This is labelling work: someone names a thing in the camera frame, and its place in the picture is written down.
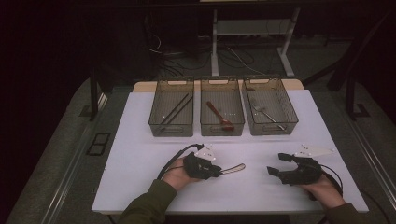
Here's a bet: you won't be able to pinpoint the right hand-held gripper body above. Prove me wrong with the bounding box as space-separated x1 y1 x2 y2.
281 143 334 187

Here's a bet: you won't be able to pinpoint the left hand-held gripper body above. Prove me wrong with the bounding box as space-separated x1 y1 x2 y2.
182 144 219 181

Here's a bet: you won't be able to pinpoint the metal knife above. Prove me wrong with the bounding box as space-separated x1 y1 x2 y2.
220 162 247 175

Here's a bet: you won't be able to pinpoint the brown wooden spoon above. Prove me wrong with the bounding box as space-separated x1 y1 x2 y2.
205 101 235 132

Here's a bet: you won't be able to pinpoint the metal fork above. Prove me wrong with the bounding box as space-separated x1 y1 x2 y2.
251 104 287 132

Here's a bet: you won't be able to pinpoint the brown transparent plastic basket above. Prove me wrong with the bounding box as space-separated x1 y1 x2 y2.
148 77 195 138
199 77 246 137
241 77 300 136

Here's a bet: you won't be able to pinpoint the person's left hand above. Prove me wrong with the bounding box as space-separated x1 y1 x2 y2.
162 157 200 192

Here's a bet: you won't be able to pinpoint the person's right hand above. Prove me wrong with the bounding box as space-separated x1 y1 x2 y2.
298 174 347 211

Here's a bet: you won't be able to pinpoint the black metal stand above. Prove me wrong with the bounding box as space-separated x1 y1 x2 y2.
326 8 396 121
88 68 108 122

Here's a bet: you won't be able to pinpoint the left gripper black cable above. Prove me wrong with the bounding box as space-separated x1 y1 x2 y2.
156 143 205 181

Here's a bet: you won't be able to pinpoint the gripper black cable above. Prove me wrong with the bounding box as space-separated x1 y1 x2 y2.
320 163 344 201
156 143 205 181

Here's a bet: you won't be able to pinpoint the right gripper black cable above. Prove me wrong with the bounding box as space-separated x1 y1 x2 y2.
320 163 344 201

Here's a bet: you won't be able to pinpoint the metal floor rail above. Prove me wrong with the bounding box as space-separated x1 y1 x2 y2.
346 118 396 202
40 92 108 224

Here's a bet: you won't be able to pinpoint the black floor cable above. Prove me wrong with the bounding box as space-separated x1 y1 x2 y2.
358 186 394 224

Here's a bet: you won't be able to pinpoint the bundle of black floor cables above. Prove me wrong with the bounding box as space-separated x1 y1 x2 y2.
144 18 269 78

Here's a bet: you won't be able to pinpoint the white metal desk frame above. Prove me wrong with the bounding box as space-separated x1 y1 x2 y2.
210 7 302 78

